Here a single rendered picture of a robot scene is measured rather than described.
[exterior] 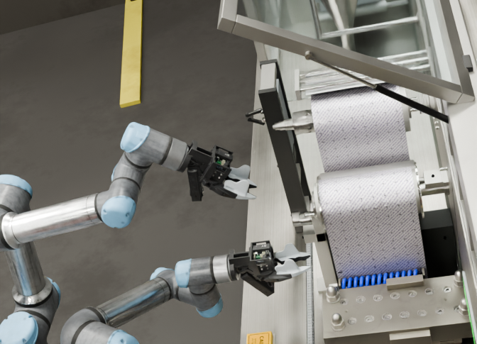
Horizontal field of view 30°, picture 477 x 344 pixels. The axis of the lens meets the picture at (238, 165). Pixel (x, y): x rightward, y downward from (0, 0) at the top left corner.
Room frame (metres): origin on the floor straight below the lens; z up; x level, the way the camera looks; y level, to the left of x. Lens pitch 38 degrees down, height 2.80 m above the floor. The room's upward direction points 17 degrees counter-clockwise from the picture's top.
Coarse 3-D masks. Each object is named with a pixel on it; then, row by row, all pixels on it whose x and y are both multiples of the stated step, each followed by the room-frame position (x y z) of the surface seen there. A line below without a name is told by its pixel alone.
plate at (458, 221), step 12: (468, 0) 2.15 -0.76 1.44; (468, 12) 2.09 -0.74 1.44; (468, 24) 2.04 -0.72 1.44; (444, 144) 1.60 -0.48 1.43; (444, 156) 1.66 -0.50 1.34; (444, 168) 1.60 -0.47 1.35; (456, 192) 1.42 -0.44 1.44; (456, 204) 1.41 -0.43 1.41; (456, 216) 1.46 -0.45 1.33; (456, 228) 1.51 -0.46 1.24; (468, 252) 1.24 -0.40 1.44; (468, 264) 1.24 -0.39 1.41; (468, 276) 1.28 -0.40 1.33; (468, 288) 1.32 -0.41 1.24
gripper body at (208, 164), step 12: (192, 144) 1.78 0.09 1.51; (192, 156) 1.76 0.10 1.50; (204, 156) 1.75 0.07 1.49; (216, 156) 1.77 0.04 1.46; (228, 156) 1.77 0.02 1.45; (180, 168) 1.75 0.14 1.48; (192, 168) 1.76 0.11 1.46; (204, 168) 1.75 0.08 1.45; (216, 168) 1.74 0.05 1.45; (228, 168) 1.72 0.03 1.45; (204, 180) 1.74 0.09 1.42; (216, 180) 1.74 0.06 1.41
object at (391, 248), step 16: (400, 224) 1.62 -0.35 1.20; (416, 224) 1.61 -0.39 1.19; (336, 240) 1.65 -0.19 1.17; (352, 240) 1.65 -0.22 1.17; (368, 240) 1.64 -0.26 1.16; (384, 240) 1.63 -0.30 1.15; (400, 240) 1.62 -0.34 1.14; (416, 240) 1.61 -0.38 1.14; (336, 256) 1.66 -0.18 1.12; (352, 256) 1.65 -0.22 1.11; (368, 256) 1.64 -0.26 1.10; (384, 256) 1.63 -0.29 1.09; (400, 256) 1.62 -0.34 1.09; (416, 256) 1.61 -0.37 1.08; (336, 272) 1.66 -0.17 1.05; (352, 272) 1.65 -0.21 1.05; (368, 272) 1.64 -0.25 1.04; (384, 272) 1.63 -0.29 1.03; (400, 272) 1.62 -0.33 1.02
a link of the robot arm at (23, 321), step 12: (24, 312) 1.87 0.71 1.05; (36, 312) 1.89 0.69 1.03; (12, 324) 1.85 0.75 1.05; (24, 324) 1.83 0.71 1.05; (36, 324) 1.83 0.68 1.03; (48, 324) 1.87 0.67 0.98; (0, 336) 1.82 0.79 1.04; (12, 336) 1.80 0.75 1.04; (24, 336) 1.79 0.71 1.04; (36, 336) 1.80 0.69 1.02
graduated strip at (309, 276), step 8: (312, 248) 1.93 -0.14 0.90; (312, 256) 1.90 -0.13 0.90; (312, 264) 1.87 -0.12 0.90; (312, 272) 1.83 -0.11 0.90; (312, 280) 1.80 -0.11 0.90; (312, 288) 1.78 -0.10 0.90; (312, 296) 1.74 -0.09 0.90; (312, 304) 1.72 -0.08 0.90; (312, 312) 1.69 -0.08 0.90; (312, 320) 1.66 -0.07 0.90; (312, 328) 1.63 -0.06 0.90; (312, 336) 1.60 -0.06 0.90
